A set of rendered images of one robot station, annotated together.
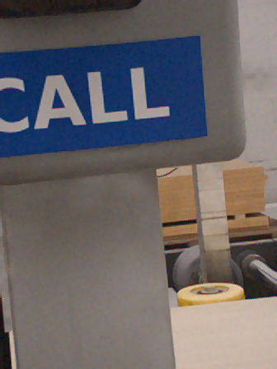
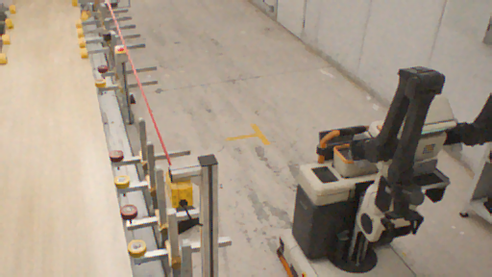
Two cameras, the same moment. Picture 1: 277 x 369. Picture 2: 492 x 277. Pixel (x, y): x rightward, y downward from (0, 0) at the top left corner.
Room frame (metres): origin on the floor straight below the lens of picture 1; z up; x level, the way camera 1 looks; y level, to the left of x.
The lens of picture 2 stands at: (0.13, 2.94, 2.30)
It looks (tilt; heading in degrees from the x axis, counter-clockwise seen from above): 36 degrees down; 266
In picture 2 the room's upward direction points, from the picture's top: 3 degrees counter-clockwise
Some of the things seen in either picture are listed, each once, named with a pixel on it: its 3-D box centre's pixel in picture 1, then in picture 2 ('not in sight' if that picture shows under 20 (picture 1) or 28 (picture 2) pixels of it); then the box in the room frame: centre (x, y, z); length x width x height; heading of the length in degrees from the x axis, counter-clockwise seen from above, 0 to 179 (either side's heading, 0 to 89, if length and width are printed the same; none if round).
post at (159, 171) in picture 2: not in sight; (162, 209); (0.09, 1.25, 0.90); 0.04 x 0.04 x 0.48; 7
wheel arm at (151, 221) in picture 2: not in sight; (171, 218); (0.05, 1.20, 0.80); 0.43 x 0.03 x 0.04; 7
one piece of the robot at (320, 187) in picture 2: not in sight; (351, 204); (-0.96, 0.99, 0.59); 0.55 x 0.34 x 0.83; 6
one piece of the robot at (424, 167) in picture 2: not in sight; (410, 185); (-1.01, 1.37, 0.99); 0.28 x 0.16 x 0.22; 6
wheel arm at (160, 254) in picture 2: not in sight; (183, 250); (0.02, 1.45, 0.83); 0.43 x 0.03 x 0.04; 7
